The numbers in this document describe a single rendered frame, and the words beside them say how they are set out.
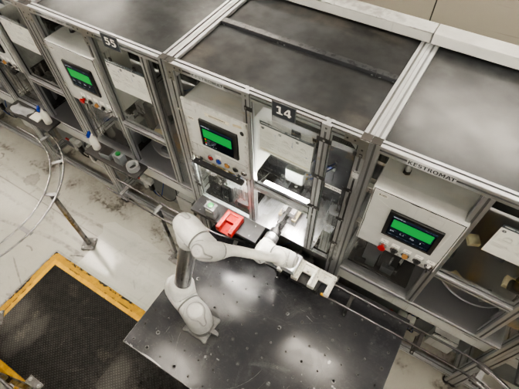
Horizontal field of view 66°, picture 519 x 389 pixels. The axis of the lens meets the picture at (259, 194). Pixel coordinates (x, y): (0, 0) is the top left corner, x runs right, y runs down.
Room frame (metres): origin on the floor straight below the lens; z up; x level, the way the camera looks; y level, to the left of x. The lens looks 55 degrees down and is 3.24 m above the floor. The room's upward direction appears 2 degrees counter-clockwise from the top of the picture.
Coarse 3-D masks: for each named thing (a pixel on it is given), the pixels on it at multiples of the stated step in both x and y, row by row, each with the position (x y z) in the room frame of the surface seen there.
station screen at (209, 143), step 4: (200, 124) 1.56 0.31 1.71; (204, 128) 1.55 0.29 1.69; (208, 128) 1.54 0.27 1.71; (212, 132) 1.52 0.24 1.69; (216, 132) 1.51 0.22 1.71; (220, 136) 1.49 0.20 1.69; (224, 136) 1.48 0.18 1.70; (204, 140) 1.56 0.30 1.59; (208, 140) 1.54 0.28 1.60; (212, 140) 1.53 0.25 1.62; (208, 144) 1.55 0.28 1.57; (212, 144) 1.53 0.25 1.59; (216, 144) 1.51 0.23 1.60; (220, 144) 1.50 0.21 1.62; (212, 148) 1.53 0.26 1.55; (216, 148) 1.52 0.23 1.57; (220, 148) 1.50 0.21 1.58; (224, 148) 1.48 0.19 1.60; (228, 148) 1.47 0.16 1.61; (232, 148) 1.45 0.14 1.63; (224, 152) 1.49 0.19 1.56; (228, 152) 1.47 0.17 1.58; (232, 152) 1.45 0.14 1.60; (232, 156) 1.46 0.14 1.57
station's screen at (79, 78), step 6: (66, 66) 2.13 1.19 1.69; (72, 72) 2.11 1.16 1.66; (78, 72) 2.08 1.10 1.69; (72, 78) 2.13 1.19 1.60; (78, 78) 2.09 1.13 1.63; (84, 78) 2.06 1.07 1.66; (78, 84) 2.11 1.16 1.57; (84, 84) 2.07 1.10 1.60; (90, 84) 2.04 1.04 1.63; (90, 90) 2.05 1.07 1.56
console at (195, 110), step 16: (192, 96) 1.66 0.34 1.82; (192, 112) 1.62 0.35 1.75; (208, 112) 1.56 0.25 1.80; (224, 112) 1.54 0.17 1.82; (192, 128) 1.63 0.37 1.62; (224, 128) 1.50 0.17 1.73; (240, 128) 1.45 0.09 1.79; (192, 144) 1.65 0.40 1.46; (240, 144) 1.45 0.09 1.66; (208, 160) 1.59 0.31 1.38; (224, 160) 1.52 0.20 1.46; (240, 160) 1.46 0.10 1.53
